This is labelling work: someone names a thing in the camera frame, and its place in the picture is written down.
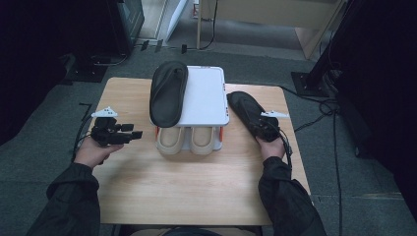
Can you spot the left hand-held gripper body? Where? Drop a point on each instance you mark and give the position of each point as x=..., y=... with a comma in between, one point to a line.
x=106, y=132

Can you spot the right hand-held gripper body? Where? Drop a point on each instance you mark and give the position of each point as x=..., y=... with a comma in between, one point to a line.
x=270, y=129

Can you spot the black slipper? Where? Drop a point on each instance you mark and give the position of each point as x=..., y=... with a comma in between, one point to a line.
x=247, y=108
x=168, y=95

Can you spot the cream clog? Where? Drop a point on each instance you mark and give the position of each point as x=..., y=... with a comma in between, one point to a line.
x=170, y=139
x=202, y=139

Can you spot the white shoe rack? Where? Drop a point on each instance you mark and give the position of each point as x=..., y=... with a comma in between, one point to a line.
x=205, y=98

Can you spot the person's right hand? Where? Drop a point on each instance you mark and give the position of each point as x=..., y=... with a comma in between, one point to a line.
x=272, y=149

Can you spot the person's left hand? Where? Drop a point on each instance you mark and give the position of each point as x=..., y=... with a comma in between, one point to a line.
x=91, y=154

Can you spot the black flat stand base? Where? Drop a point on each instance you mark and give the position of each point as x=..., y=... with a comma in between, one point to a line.
x=86, y=73

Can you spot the dark cabinet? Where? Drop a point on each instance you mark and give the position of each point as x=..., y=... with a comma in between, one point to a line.
x=129, y=23

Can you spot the light wooden desk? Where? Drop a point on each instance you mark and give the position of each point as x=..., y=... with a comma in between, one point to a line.
x=278, y=13

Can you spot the white leaning board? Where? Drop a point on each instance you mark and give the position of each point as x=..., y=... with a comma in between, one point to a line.
x=177, y=18

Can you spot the black stand with base plate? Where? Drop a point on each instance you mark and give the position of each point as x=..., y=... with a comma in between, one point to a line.
x=311, y=83

